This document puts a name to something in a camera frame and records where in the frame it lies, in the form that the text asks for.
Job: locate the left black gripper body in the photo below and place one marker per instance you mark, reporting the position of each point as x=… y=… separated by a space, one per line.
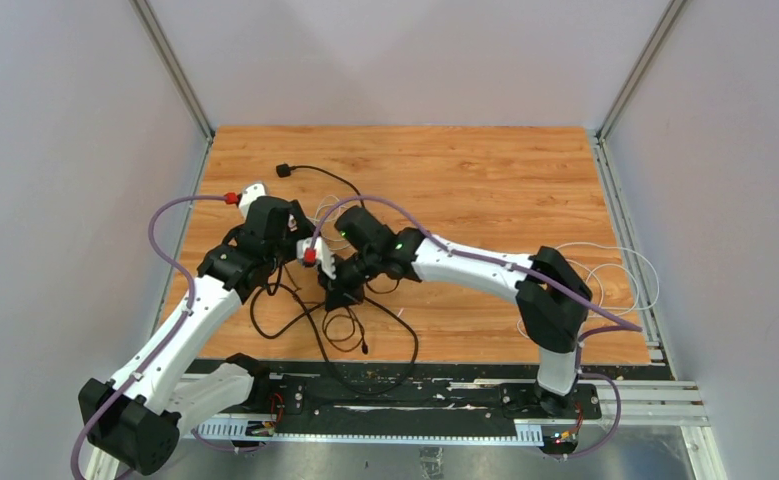
x=285 y=251

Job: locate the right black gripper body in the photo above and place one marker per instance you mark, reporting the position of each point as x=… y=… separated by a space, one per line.
x=350 y=280

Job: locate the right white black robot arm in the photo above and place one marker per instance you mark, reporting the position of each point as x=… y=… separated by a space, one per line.
x=552 y=300

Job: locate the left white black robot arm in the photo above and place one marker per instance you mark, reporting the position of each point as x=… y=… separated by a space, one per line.
x=184 y=324

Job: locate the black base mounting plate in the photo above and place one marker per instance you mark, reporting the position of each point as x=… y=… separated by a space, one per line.
x=447 y=404

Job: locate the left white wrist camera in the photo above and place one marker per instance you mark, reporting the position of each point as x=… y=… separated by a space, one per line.
x=243 y=200

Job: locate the black power cord plug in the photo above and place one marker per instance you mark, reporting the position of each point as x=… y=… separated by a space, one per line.
x=284 y=170

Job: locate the aluminium frame rail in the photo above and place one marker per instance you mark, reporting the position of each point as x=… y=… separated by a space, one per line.
x=699 y=443

